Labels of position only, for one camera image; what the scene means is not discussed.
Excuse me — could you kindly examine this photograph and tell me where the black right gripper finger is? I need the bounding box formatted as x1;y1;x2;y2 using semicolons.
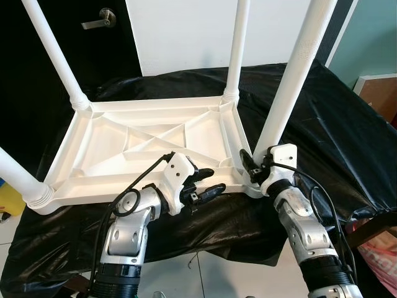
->
239;148;259;182

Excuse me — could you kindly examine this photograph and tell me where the white plastic table top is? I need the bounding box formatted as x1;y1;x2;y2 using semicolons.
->
28;96;265;215

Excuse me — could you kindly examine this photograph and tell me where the white plastic table leg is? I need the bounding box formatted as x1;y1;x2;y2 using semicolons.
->
22;0;91;112
252;0;339;165
0;147;56;215
223;0;251;104

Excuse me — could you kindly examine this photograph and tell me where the black plastic table cover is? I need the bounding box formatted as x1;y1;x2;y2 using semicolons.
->
0;59;397;298

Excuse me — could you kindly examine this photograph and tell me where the brown wooden board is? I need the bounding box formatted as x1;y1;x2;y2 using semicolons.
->
354;73;397;126

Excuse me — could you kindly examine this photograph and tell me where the pink plastic bag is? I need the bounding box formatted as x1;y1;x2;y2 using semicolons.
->
354;219;397;294

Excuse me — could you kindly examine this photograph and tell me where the yellow plastic item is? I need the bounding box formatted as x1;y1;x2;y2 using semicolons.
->
0;179;26;218

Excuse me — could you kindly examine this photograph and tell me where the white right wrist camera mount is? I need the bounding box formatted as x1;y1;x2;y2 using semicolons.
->
260;143;299;197

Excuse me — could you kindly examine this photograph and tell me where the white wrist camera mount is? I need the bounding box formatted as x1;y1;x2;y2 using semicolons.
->
162;153;200;217
260;143;299;197

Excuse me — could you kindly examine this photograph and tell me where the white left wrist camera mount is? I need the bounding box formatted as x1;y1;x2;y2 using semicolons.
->
162;153;200;217

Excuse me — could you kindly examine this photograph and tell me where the silver lever door handle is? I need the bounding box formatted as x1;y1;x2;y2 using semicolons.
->
82;7;118;31

